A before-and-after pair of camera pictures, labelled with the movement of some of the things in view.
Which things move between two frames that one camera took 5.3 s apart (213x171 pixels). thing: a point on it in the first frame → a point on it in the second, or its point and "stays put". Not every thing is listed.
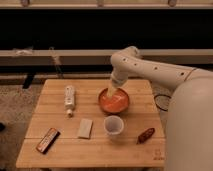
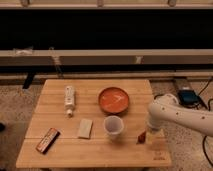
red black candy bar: [47, 140] stays put
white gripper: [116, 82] → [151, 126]
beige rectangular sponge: [85, 128] stays put
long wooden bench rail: [186, 56] stays put
